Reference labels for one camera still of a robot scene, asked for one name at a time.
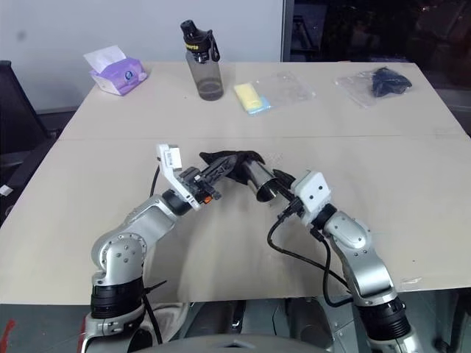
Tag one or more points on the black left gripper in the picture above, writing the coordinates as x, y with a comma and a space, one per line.
197, 184

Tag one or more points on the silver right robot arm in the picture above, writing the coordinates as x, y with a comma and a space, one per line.
360, 257

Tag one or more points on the black folded fabric pouch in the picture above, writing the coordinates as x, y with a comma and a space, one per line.
388, 82

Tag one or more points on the grey water bottle black lid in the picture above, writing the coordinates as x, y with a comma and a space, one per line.
207, 66

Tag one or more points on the dark rounded robot base shape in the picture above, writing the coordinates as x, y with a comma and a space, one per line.
243, 343

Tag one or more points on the white cloth under table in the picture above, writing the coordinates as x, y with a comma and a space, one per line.
167, 320

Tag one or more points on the purple tissue pack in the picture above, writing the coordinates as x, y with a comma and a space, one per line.
117, 75

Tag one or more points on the metal cup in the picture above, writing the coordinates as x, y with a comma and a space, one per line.
259, 180

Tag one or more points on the grey metal window post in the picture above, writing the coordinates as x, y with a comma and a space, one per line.
287, 29

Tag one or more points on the clear plastic bag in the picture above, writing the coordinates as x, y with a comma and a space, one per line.
285, 88
357, 88

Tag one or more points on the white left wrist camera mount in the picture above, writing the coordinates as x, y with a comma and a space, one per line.
173, 162

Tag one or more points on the small white tag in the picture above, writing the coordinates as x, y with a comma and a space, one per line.
5, 190

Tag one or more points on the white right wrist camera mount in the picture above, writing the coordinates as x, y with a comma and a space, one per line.
312, 191

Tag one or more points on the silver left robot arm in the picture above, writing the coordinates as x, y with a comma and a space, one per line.
125, 239

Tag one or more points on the yellow sponge cloth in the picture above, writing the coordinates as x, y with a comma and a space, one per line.
246, 95

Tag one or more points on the light blue cloth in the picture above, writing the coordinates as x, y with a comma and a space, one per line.
262, 106

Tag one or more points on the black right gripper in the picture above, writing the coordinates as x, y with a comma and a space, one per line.
293, 210

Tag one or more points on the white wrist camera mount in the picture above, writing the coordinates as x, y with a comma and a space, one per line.
312, 191
173, 162

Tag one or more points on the black chair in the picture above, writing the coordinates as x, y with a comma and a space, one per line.
14, 117

